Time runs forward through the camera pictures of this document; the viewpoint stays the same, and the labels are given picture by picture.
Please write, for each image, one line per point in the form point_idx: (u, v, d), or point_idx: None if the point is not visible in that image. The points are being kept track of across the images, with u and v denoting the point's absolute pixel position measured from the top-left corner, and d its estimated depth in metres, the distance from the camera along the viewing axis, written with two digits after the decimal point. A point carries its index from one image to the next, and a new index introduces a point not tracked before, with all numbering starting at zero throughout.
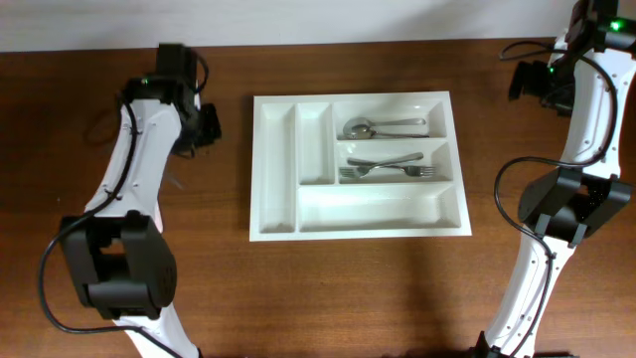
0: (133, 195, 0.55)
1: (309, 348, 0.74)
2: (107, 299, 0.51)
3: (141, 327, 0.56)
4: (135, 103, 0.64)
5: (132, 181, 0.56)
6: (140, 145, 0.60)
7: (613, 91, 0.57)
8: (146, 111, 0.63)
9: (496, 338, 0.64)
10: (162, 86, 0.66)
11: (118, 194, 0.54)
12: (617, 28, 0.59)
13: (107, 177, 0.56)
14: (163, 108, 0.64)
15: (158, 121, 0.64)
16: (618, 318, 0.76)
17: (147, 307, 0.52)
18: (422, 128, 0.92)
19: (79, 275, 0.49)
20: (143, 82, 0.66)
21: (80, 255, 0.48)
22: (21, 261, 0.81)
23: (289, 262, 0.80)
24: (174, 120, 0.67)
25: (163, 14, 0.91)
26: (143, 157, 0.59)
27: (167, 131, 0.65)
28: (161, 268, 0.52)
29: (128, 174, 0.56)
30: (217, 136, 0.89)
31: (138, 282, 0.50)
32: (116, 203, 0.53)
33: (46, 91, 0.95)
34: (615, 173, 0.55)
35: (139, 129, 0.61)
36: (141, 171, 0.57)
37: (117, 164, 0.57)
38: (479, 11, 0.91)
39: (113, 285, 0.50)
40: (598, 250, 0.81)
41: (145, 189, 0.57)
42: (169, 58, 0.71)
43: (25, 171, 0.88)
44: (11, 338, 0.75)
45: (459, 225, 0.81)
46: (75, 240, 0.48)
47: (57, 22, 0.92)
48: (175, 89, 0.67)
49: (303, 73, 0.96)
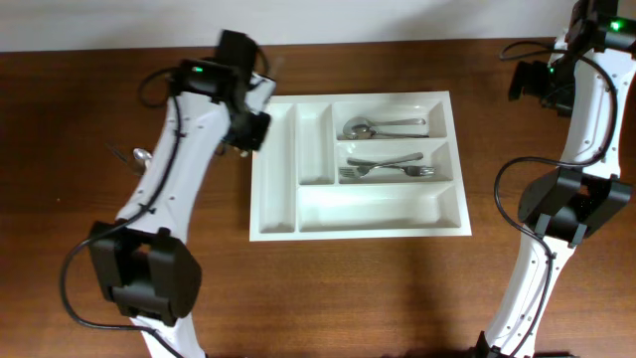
0: (167, 210, 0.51)
1: (310, 348, 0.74)
2: (128, 300, 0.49)
3: (155, 330, 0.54)
4: (184, 98, 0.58)
5: (168, 194, 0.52)
6: (181, 151, 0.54)
7: (613, 91, 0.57)
8: (194, 108, 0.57)
9: (496, 338, 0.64)
10: (216, 77, 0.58)
11: (153, 207, 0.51)
12: (617, 28, 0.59)
13: (144, 184, 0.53)
14: (213, 106, 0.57)
15: (205, 123, 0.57)
16: (618, 318, 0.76)
17: (167, 316, 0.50)
18: (421, 128, 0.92)
19: (104, 277, 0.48)
20: (196, 70, 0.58)
21: (106, 259, 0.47)
22: (20, 262, 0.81)
23: (290, 262, 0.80)
24: (225, 119, 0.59)
25: (163, 14, 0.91)
26: (183, 166, 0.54)
27: (216, 133, 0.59)
28: (185, 286, 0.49)
29: (165, 185, 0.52)
30: (255, 149, 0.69)
31: (159, 295, 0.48)
32: (149, 217, 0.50)
33: (45, 90, 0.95)
34: (615, 173, 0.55)
35: (183, 132, 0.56)
36: (180, 181, 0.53)
37: (157, 170, 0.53)
38: (479, 10, 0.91)
39: (135, 290, 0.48)
40: (597, 250, 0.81)
41: (183, 202, 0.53)
42: (233, 49, 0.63)
43: (26, 171, 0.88)
44: (11, 338, 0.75)
45: (460, 225, 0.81)
46: (103, 246, 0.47)
47: (57, 22, 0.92)
48: (231, 83, 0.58)
49: (303, 73, 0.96)
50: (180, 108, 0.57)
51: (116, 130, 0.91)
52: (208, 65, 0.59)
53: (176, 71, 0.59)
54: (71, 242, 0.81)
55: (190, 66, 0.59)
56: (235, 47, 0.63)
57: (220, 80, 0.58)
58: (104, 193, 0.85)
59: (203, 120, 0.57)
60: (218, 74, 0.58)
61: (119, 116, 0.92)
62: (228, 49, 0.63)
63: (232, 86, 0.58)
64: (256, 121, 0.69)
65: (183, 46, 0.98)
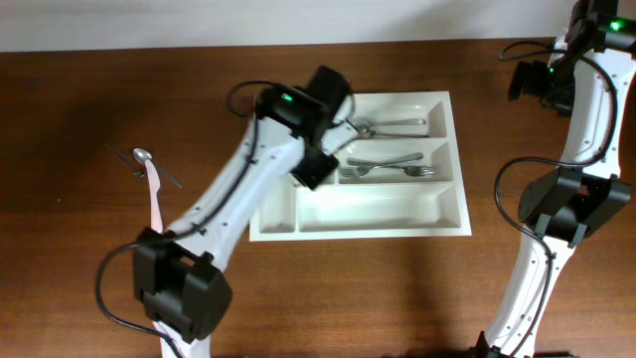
0: (216, 236, 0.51)
1: (310, 348, 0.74)
2: (155, 307, 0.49)
3: (172, 339, 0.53)
4: (265, 126, 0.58)
5: (223, 220, 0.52)
6: (244, 180, 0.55)
7: (613, 91, 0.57)
8: (271, 136, 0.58)
9: (496, 338, 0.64)
10: (302, 110, 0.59)
11: (205, 227, 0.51)
12: (617, 28, 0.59)
13: (203, 201, 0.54)
14: (289, 140, 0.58)
15: (276, 154, 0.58)
16: (618, 318, 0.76)
17: (187, 335, 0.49)
18: (422, 128, 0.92)
19: (139, 279, 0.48)
20: (286, 98, 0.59)
21: (145, 265, 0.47)
22: (20, 262, 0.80)
23: (290, 262, 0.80)
24: (297, 152, 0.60)
25: (163, 14, 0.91)
26: (242, 195, 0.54)
27: (283, 165, 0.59)
28: (212, 312, 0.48)
29: (222, 210, 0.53)
30: (310, 187, 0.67)
31: (185, 314, 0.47)
32: (199, 237, 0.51)
33: (45, 91, 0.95)
34: (615, 173, 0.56)
35: (255, 160, 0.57)
36: (236, 209, 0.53)
37: (220, 190, 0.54)
38: (480, 10, 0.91)
39: (164, 301, 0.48)
40: (597, 250, 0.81)
41: (234, 230, 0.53)
42: (324, 85, 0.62)
43: (26, 171, 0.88)
44: (10, 338, 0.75)
45: (459, 225, 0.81)
46: (146, 254, 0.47)
47: (57, 22, 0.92)
48: (314, 119, 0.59)
49: (304, 73, 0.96)
50: (258, 134, 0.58)
51: (116, 130, 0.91)
52: (296, 94, 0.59)
53: (267, 93, 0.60)
54: (72, 242, 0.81)
55: (281, 92, 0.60)
56: (328, 85, 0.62)
57: (305, 114, 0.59)
58: (105, 193, 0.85)
59: (276, 150, 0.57)
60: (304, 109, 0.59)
61: (120, 117, 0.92)
62: (322, 85, 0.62)
63: (314, 122, 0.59)
64: (323, 162, 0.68)
65: (183, 46, 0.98)
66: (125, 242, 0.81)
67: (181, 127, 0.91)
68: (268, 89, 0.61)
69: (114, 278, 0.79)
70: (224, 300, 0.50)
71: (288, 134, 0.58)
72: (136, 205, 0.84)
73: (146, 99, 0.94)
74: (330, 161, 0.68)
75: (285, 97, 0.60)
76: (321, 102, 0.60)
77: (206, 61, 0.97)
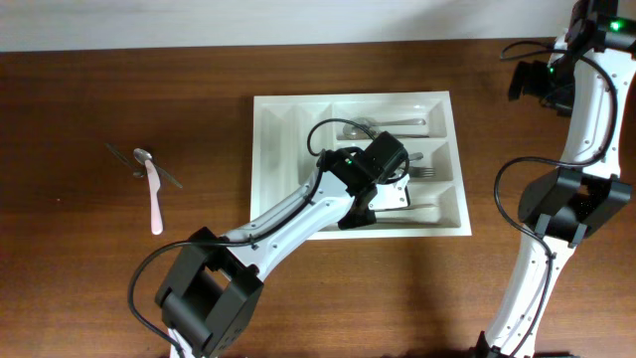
0: (264, 254, 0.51)
1: (310, 348, 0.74)
2: (173, 315, 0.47)
3: (182, 349, 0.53)
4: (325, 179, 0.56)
5: (273, 242, 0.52)
6: (300, 214, 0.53)
7: (613, 91, 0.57)
8: (330, 185, 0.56)
9: (496, 338, 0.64)
10: (361, 173, 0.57)
11: (256, 243, 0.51)
12: (617, 28, 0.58)
13: (260, 221, 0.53)
14: (346, 196, 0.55)
15: (331, 204, 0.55)
16: (617, 318, 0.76)
17: (198, 351, 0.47)
18: (422, 128, 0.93)
19: (175, 276, 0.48)
20: (347, 159, 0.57)
21: (188, 266, 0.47)
22: (21, 259, 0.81)
23: (290, 262, 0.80)
24: (345, 211, 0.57)
25: (163, 14, 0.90)
26: (295, 226, 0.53)
27: (331, 218, 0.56)
28: (234, 328, 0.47)
29: (274, 233, 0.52)
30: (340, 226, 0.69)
31: (209, 321, 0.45)
32: (250, 250, 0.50)
33: (46, 91, 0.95)
34: (615, 173, 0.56)
35: (312, 200, 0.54)
36: (287, 237, 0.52)
37: (278, 214, 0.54)
38: (480, 11, 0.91)
39: (188, 308, 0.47)
40: (597, 249, 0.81)
41: (281, 255, 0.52)
42: (381, 149, 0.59)
43: (26, 172, 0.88)
44: (10, 338, 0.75)
45: (459, 225, 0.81)
46: (195, 254, 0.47)
47: (56, 22, 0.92)
48: (367, 185, 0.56)
49: (304, 73, 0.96)
50: (319, 181, 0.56)
51: (116, 130, 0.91)
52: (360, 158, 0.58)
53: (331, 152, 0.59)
54: (72, 242, 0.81)
55: (342, 154, 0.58)
56: (387, 149, 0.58)
57: (362, 178, 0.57)
58: (105, 193, 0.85)
59: (333, 200, 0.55)
60: (362, 172, 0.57)
61: (120, 117, 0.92)
62: (381, 150, 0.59)
63: (367, 188, 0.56)
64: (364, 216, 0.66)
65: (183, 46, 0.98)
66: (125, 242, 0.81)
67: (181, 127, 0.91)
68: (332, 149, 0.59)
69: (114, 277, 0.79)
70: (245, 320, 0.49)
71: (345, 190, 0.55)
72: (136, 205, 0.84)
73: (147, 99, 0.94)
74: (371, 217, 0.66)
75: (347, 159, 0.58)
76: (375, 171, 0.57)
77: (206, 61, 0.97)
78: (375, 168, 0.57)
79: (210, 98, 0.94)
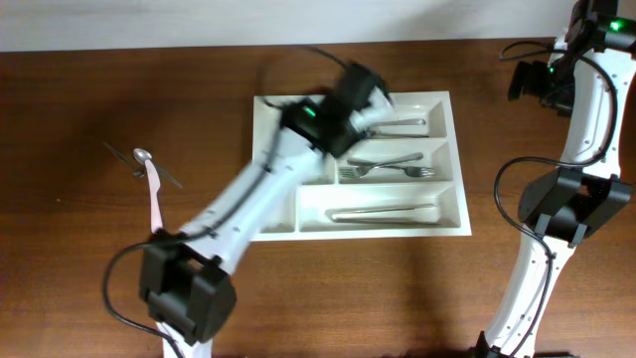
0: (227, 243, 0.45)
1: (310, 348, 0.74)
2: (159, 313, 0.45)
3: (175, 341, 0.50)
4: (283, 139, 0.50)
5: (234, 226, 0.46)
6: (260, 184, 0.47)
7: (613, 91, 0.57)
8: (290, 144, 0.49)
9: (496, 338, 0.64)
10: (325, 122, 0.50)
11: (216, 231, 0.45)
12: (617, 28, 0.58)
13: (218, 205, 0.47)
14: (307, 152, 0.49)
15: (293, 165, 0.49)
16: (617, 318, 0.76)
17: (190, 342, 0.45)
18: (422, 129, 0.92)
19: (145, 277, 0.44)
20: (307, 110, 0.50)
21: (153, 267, 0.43)
22: (21, 258, 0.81)
23: (290, 262, 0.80)
24: (314, 168, 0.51)
25: (163, 14, 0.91)
26: (255, 203, 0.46)
27: (298, 180, 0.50)
28: (219, 316, 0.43)
29: (234, 217, 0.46)
30: None
31: (189, 317, 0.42)
32: (209, 240, 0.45)
33: (46, 90, 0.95)
34: (615, 173, 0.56)
35: (271, 166, 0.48)
36: (246, 218, 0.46)
37: (237, 189, 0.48)
38: (480, 10, 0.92)
39: (167, 305, 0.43)
40: (597, 249, 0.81)
41: (245, 238, 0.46)
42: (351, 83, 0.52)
43: (26, 172, 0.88)
44: (11, 337, 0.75)
45: (459, 225, 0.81)
46: (155, 253, 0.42)
47: (58, 22, 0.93)
48: (335, 135, 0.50)
49: (304, 73, 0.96)
50: (277, 143, 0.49)
51: (116, 129, 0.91)
52: (321, 105, 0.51)
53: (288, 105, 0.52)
54: (72, 242, 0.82)
55: (301, 105, 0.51)
56: (357, 81, 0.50)
57: (328, 128, 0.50)
58: (106, 193, 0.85)
59: (294, 161, 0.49)
60: (327, 117, 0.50)
61: (120, 116, 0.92)
62: (347, 87, 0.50)
63: (335, 137, 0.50)
64: None
65: (183, 46, 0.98)
66: (125, 242, 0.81)
67: (181, 127, 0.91)
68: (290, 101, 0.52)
69: (115, 277, 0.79)
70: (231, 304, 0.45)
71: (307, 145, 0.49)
72: (137, 205, 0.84)
73: (147, 99, 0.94)
74: None
75: (307, 110, 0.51)
76: (342, 115, 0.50)
77: (207, 60, 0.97)
78: (341, 111, 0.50)
79: (210, 98, 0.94)
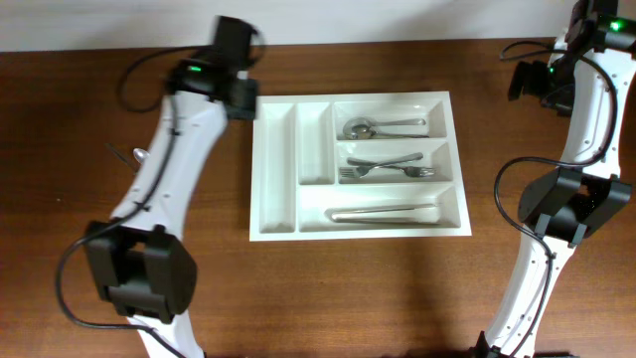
0: (161, 209, 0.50)
1: (310, 348, 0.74)
2: (125, 301, 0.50)
3: (152, 328, 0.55)
4: (183, 97, 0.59)
5: (162, 192, 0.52)
6: (177, 146, 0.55)
7: (613, 91, 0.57)
8: (191, 105, 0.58)
9: (496, 338, 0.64)
10: (213, 76, 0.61)
11: (148, 204, 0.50)
12: (617, 28, 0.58)
13: (140, 182, 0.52)
14: (207, 105, 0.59)
15: (200, 120, 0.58)
16: (617, 317, 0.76)
17: (165, 312, 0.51)
18: (421, 128, 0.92)
19: (99, 273, 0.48)
20: (195, 69, 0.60)
21: (102, 259, 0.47)
22: (20, 258, 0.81)
23: (290, 262, 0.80)
24: (219, 118, 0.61)
25: (163, 13, 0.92)
26: (179, 161, 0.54)
27: (208, 135, 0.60)
28: (181, 279, 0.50)
29: (161, 183, 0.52)
30: None
31: (154, 288, 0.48)
32: (145, 214, 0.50)
33: (45, 90, 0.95)
34: (615, 173, 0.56)
35: (179, 129, 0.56)
36: (174, 180, 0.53)
37: (155, 160, 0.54)
38: (479, 10, 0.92)
39: (131, 290, 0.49)
40: (597, 249, 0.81)
41: (177, 200, 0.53)
42: (228, 38, 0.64)
43: (25, 172, 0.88)
44: (10, 338, 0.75)
45: (459, 225, 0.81)
46: (98, 247, 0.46)
47: (58, 22, 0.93)
48: (226, 83, 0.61)
49: (304, 73, 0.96)
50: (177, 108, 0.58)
51: (116, 129, 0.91)
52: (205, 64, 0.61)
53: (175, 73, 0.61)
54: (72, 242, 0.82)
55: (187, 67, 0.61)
56: (233, 38, 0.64)
57: (218, 79, 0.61)
58: (106, 193, 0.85)
59: (198, 118, 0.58)
60: (216, 70, 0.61)
61: (120, 116, 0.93)
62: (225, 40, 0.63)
63: (226, 84, 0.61)
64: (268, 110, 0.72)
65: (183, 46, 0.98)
66: None
67: None
68: (174, 69, 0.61)
69: None
70: (188, 267, 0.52)
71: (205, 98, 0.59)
72: None
73: (147, 99, 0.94)
74: None
75: (195, 70, 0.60)
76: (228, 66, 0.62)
77: None
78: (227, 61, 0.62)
79: None
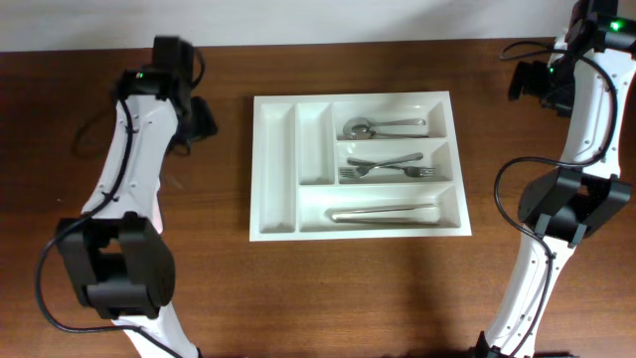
0: (130, 197, 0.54)
1: (310, 348, 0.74)
2: (107, 301, 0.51)
3: (141, 327, 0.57)
4: (132, 99, 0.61)
5: (127, 182, 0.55)
6: (136, 143, 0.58)
7: (613, 91, 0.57)
8: (142, 106, 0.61)
9: (496, 338, 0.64)
10: (156, 79, 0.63)
11: (115, 195, 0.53)
12: (617, 28, 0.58)
13: (104, 178, 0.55)
14: (159, 103, 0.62)
15: (154, 116, 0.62)
16: (617, 317, 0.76)
17: (148, 306, 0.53)
18: (422, 129, 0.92)
19: (77, 272, 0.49)
20: (138, 75, 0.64)
21: (79, 255, 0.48)
22: (20, 259, 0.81)
23: (290, 262, 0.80)
24: (172, 115, 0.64)
25: (163, 14, 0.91)
26: (141, 153, 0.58)
27: (164, 130, 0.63)
28: (158, 268, 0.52)
29: (126, 174, 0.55)
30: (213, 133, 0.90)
31: (133, 277, 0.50)
32: (114, 204, 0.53)
33: (45, 90, 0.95)
34: (615, 173, 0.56)
35: (135, 127, 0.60)
36: (138, 170, 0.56)
37: (115, 157, 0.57)
38: (479, 10, 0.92)
39: (111, 286, 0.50)
40: (597, 249, 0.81)
41: (143, 189, 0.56)
42: (167, 48, 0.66)
43: (25, 172, 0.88)
44: (10, 338, 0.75)
45: (459, 225, 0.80)
46: (73, 242, 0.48)
47: (58, 22, 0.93)
48: (171, 84, 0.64)
49: (304, 73, 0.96)
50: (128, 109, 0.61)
51: None
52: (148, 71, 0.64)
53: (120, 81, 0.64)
54: None
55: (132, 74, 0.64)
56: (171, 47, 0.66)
57: (162, 81, 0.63)
58: None
59: (152, 117, 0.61)
60: (160, 72, 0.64)
61: None
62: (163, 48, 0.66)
63: (171, 86, 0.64)
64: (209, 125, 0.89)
65: None
66: None
67: None
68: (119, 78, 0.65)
69: None
70: (164, 257, 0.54)
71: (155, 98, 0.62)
72: None
73: None
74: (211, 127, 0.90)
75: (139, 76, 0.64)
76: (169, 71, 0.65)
77: (206, 60, 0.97)
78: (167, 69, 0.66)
79: (210, 98, 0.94)
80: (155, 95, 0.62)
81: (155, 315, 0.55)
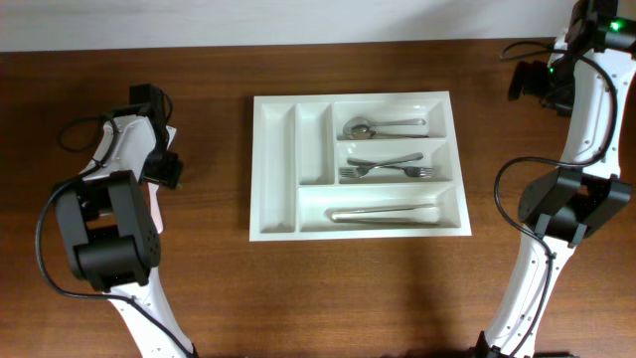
0: (117, 166, 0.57)
1: (310, 348, 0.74)
2: (99, 268, 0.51)
3: (133, 298, 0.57)
4: (119, 116, 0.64)
5: (115, 156, 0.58)
6: (124, 137, 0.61)
7: (613, 91, 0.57)
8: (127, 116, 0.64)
9: (496, 338, 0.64)
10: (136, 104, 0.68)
11: (104, 164, 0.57)
12: (617, 28, 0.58)
13: (96, 155, 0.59)
14: (141, 117, 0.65)
15: (138, 124, 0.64)
16: (617, 318, 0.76)
17: (140, 269, 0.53)
18: (422, 128, 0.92)
19: (70, 237, 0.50)
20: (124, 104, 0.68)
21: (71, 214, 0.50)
22: (19, 260, 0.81)
23: (290, 262, 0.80)
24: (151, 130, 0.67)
25: (163, 14, 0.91)
26: (128, 143, 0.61)
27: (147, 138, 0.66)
28: (146, 225, 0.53)
29: (113, 150, 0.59)
30: (174, 185, 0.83)
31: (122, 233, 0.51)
32: (101, 170, 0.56)
33: (44, 90, 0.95)
34: (615, 173, 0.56)
35: (120, 130, 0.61)
36: (125, 151, 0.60)
37: (106, 144, 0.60)
38: (480, 11, 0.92)
39: (101, 251, 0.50)
40: (597, 249, 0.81)
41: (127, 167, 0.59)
42: (141, 94, 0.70)
43: (23, 173, 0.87)
44: (10, 338, 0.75)
45: (459, 225, 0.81)
46: (65, 200, 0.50)
47: (57, 22, 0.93)
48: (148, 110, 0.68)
49: (304, 73, 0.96)
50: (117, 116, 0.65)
51: None
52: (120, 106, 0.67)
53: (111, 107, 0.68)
54: None
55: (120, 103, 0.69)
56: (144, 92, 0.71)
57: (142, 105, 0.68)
58: None
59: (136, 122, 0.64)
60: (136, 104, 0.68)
61: None
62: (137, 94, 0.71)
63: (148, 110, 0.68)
64: (170, 173, 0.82)
65: (183, 46, 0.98)
66: None
67: (181, 126, 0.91)
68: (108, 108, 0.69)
69: None
70: (150, 221, 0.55)
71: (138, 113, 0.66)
72: None
73: None
74: (173, 178, 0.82)
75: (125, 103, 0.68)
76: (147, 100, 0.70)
77: (206, 60, 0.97)
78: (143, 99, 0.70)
79: (210, 99, 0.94)
80: (134, 114, 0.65)
81: (146, 281, 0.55)
